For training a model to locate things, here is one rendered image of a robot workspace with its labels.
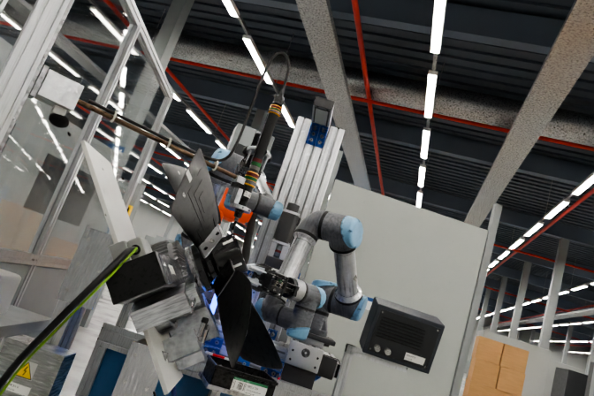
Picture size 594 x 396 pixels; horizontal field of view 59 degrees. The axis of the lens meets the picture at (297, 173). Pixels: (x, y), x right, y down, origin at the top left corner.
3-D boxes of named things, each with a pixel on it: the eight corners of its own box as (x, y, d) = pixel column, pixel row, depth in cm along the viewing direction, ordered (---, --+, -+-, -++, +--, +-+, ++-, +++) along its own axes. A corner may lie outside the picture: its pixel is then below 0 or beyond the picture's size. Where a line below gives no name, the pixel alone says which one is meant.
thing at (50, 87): (30, 94, 125) (45, 63, 127) (25, 97, 131) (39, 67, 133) (72, 113, 131) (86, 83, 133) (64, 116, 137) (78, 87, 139)
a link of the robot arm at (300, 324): (282, 332, 190) (292, 302, 192) (309, 342, 184) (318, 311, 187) (273, 331, 183) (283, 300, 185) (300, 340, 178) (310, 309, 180)
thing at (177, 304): (137, 333, 118) (129, 313, 118) (141, 320, 127) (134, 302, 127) (191, 310, 120) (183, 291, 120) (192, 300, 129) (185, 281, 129)
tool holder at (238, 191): (231, 204, 159) (241, 174, 161) (220, 203, 165) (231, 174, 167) (254, 214, 164) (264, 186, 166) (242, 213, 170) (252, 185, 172)
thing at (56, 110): (48, 121, 129) (56, 103, 130) (44, 122, 132) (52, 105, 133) (67, 130, 132) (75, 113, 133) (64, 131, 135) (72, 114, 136)
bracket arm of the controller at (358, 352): (345, 352, 191) (347, 344, 192) (344, 351, 194) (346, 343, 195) (406, 372, 191) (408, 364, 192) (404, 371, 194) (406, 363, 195)
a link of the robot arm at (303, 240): (301, 199, 209) (247, 310, 186) (326, 205, 204) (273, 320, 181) (309, 215, 218) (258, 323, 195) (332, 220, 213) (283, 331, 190)
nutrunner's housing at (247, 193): (235, 216, 162) (282, 85, 172) (229, 215, 165) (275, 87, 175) (245, 219, 164) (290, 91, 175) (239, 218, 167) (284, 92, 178)
